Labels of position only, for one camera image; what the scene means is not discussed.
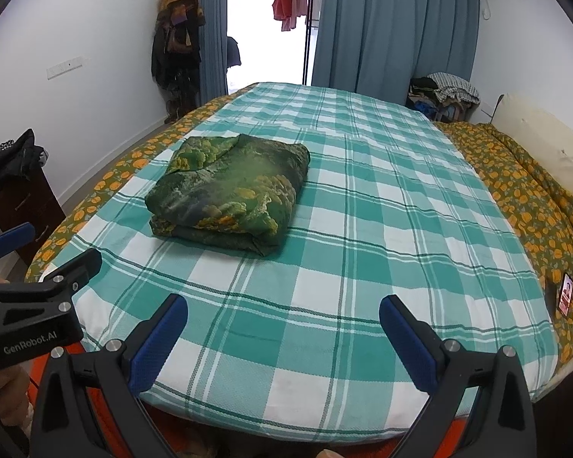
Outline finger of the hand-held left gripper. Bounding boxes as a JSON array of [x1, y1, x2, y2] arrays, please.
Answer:
[[0, 226, 37, 281], [39, 248, 104, 297]]

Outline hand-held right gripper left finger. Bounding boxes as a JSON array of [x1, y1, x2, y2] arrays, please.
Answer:
[[29, 293, 189, 458]]

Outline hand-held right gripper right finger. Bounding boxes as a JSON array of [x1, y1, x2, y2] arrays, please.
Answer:
[[379, 294, 540, 458]]

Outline green landscape printed garment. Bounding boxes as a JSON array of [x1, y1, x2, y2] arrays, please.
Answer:
[[144, 134, 312, 257]]

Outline black clothes on dresser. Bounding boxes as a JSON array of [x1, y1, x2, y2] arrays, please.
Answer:
[[0, 129, 47, 223]]

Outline pile of folded clothes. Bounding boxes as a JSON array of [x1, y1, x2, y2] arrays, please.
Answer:
[[407, 73, 481, 123]]

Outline pink hanging clothes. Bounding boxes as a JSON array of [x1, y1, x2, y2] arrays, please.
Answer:
[[273, 0, 309, 32]]

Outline person's left hand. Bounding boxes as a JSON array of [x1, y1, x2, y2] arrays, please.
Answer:
[[0, 368, 33, 440]]

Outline dark wooden dresser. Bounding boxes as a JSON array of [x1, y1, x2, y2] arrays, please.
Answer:
[[0, 162, 68, 266]]

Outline orange cloth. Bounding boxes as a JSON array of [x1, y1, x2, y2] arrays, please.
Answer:
[[26, 358, 469, 458]]

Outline orange floral bed sheet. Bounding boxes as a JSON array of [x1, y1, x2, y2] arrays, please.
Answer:
[[25, 83, 259, 283]]

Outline teal plaid blanket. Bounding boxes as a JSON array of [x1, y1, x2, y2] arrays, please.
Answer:
[[69, 81, 559, 430]]

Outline orange floral duvet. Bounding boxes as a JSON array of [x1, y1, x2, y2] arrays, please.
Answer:
[[434, 121, 573, 382]]

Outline cream headboard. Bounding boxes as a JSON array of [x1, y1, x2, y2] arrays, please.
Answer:
[[489, 93, 573, 207]]

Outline dark garment by door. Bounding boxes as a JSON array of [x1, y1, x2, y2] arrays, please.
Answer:
[[227, 35, 244, 70]]

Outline blue narrow curtain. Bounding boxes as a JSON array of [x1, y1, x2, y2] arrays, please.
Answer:
[[181, 0, 230, 102]]

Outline blue wide curtain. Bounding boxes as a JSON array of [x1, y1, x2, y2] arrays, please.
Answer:
[[312, 0, 479, 106]]

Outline white wall switch panel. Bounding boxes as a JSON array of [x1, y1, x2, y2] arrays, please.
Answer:
[[47, 57, 86, 80]]

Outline clothes hanging on wall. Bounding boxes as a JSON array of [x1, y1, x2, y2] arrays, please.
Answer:
[[151, 0, 207, 123]]

